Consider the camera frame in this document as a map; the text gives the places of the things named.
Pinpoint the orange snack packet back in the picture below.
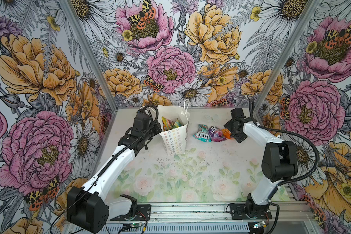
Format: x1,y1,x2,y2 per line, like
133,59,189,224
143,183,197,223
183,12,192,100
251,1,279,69
222,128,232,139

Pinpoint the green snack packet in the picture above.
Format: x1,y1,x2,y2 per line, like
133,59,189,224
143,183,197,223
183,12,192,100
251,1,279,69
172,119,183,129
161,117,174,131

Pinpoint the white paper bag with cartoon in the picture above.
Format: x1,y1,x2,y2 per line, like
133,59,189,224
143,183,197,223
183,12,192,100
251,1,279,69
157,100,190,156

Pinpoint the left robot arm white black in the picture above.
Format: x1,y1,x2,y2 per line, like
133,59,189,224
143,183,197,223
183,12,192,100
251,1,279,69
66,104,161,234

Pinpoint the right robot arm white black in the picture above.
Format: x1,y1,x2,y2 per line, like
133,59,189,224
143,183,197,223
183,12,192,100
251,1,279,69
224,108,297,218

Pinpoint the purple candy packet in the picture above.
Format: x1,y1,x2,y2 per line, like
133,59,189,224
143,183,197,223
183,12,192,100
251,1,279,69
208,126,226,142

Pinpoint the teal Fox's candy packet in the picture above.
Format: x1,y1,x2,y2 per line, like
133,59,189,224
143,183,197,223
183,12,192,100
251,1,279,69
193,124,212,142

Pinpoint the left green circuit board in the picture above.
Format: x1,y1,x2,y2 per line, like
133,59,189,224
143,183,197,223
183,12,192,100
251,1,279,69
122,222,145,232

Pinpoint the green circuit board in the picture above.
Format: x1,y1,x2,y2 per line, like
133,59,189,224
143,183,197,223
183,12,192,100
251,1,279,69
122,222,145,232
253,221,267,229

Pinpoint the right green circuit board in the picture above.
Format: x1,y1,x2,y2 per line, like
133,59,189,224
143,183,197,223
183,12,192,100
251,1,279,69
253,221,267,229

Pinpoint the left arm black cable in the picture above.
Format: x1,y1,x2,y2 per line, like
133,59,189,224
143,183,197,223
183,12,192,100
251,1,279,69
49,104,160,234

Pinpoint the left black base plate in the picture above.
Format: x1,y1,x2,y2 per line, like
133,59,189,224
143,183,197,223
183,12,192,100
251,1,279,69
110,204,152,221

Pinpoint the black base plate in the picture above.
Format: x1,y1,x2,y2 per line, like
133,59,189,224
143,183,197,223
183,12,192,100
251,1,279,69
226,203,273,220
110,204,152,221

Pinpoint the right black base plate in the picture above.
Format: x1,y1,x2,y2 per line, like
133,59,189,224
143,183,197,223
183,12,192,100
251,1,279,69
226,203,273,220

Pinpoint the white vented cable duct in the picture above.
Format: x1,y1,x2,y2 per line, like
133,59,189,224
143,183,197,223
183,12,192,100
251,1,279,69
100,221,250,234

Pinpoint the aluminium front rail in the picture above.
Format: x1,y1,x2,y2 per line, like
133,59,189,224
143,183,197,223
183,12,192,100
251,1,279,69
64,201,314,224

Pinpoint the left aluminium frame post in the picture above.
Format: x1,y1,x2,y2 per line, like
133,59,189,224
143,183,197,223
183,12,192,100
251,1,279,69
60,1,118,114

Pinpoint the aluminium frame post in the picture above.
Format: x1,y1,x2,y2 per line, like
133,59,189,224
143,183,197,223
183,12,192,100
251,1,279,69
60,1,118,114
253,1,320,111

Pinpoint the right aluminium frame post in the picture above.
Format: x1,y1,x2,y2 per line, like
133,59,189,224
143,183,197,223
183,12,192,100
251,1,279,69
253,1,320,111

